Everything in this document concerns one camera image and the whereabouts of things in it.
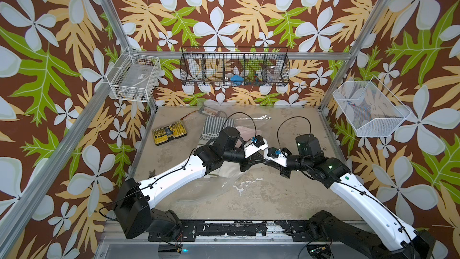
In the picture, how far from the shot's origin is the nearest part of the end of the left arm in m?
0.55

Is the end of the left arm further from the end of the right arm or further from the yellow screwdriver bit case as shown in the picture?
the yellow screwdriver bit case

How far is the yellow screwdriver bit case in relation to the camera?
3.39 feet

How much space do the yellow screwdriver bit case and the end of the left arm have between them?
19.8 inches

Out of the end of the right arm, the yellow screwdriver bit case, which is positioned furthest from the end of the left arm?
the yellow screwdriver bit case
